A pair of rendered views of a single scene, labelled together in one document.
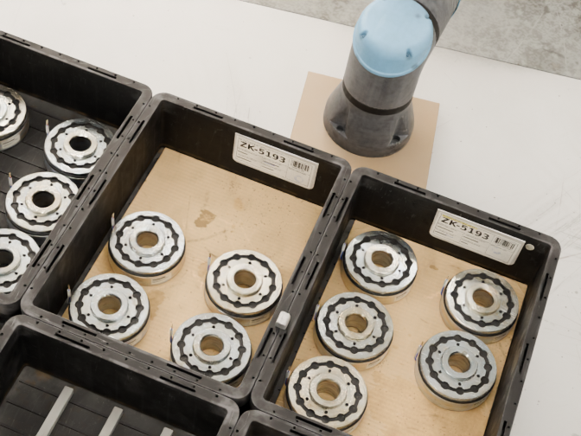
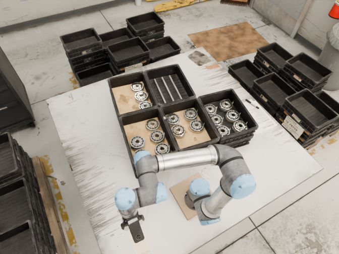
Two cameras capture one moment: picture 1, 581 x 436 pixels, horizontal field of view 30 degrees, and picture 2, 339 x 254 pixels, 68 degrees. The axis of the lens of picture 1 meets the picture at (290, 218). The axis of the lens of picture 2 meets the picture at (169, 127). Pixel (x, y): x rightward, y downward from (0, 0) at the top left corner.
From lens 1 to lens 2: 1.71 m
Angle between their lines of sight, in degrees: 69
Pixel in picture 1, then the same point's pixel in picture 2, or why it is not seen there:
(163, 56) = not seen: hidden behind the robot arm
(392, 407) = (143, 132)
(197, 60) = not seen: hidden behind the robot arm
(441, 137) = (181, 214)
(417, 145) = (182, 202)
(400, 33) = (197, 184)
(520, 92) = (175, 247)
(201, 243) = (191, 134)
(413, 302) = (152, 150)
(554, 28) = not seen: outside the picture
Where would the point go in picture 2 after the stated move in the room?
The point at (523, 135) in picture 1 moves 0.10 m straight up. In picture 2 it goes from (165, 232) to (165, 228)
